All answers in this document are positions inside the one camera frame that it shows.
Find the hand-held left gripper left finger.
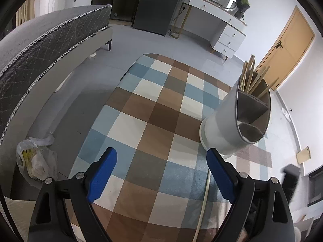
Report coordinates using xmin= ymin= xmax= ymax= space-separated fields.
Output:
xmin=28 ymin=147 xmax=118 ymax=242

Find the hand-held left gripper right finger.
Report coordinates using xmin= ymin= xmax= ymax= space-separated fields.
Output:
xmin=206 ymin=148 xmax=296 ymax=242

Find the wooden chopstick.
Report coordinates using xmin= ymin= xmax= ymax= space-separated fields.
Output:
xmin=193 ymin=171 xmax=211 ymax=242

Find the white utensil holder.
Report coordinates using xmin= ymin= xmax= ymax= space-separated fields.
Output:
xmin=199 ymin=78 xmax=272 ymax=158

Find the bundle of wooden chopsticks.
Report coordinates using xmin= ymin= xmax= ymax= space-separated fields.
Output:
xmin=238 ymin=54 xmax=279 ymax=99

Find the beige board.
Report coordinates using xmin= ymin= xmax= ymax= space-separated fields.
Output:
xmin=296 ymin=146 xmax=311 ymax=164

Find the white plastic bag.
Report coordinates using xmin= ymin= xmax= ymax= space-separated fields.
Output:
xmin=16 ymin=137 xmax=58 ymax=187

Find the white scrap on floor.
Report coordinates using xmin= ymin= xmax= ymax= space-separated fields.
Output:
xmin=281 ymin=107 xmax=293 ymax=121

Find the checked tablecloth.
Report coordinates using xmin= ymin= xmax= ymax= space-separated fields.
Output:
xmin=68 ymin=53 xmax=273 ymax=242

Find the beige ribbed clothing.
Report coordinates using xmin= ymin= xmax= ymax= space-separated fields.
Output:
xmin=0 ymin=198 xmax=29 ymax=242

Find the wooden door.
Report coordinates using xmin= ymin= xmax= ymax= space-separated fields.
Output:
xmin=255 ymin=5 xmax=316 ymax=91

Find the white dressing table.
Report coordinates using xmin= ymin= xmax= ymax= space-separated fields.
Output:
xmin=174 ymin=0 xmax=248 ymax=61

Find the grey quilted mattress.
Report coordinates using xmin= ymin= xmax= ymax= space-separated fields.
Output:
xmin=0 ymin=4 xmax=112 ymax=142

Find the dark glass cabinet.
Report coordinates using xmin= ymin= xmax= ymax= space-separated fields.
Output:
xmin=92 ymin=0 xmax=144 ymax=27

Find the potted green plant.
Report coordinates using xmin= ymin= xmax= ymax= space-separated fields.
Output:
xmin=236 ymin=0 xmax=250 ymax=19

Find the dark grey refrigerator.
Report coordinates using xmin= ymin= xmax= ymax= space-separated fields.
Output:
xmin=132 ymin=0 xmax=188 ymax=37

